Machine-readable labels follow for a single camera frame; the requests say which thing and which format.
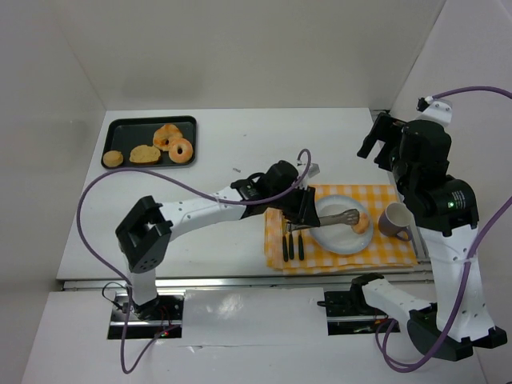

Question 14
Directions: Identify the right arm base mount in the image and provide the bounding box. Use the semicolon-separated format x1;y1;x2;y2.
317;291;388;336

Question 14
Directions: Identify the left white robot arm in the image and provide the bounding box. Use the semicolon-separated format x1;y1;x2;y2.
115;160;362;320

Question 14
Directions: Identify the large twisted donut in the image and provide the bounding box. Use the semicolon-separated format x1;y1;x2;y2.
153;124;183;152

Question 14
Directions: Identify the gold fork black handle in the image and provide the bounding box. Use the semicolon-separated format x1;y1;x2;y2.
287;232;294;260

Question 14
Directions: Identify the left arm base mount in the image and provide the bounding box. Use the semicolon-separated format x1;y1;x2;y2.
101;282;184;340

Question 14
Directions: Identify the yellow checkered cloth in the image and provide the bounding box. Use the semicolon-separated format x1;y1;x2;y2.
264;185;417;274

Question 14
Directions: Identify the small glazed donut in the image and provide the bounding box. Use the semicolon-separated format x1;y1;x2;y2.
352;213;370;234

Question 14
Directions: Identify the ring donut front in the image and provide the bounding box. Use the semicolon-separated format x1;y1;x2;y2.
168;138;194;164

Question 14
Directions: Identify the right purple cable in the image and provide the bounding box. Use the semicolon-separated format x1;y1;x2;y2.
374;86;512;371

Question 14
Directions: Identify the white ceramic plate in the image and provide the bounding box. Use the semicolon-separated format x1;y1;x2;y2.
309;194;374;255

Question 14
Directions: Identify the gold knife black handle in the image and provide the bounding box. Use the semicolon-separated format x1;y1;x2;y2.
282;234;289;262

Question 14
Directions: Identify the small round bun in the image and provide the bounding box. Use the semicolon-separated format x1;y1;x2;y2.
102;150;124;168

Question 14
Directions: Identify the gold spoon black handle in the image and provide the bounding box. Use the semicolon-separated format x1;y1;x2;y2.
298;231;305;261

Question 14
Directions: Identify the black baking tray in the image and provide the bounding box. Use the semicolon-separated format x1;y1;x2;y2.
100;115;198;169

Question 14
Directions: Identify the toasted bread slice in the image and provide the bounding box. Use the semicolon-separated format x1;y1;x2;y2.
129;145;162;165

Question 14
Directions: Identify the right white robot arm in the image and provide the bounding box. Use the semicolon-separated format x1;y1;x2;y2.
350;95;507;362

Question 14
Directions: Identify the aluminium rail front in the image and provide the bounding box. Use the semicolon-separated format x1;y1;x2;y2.
62;266;435;291

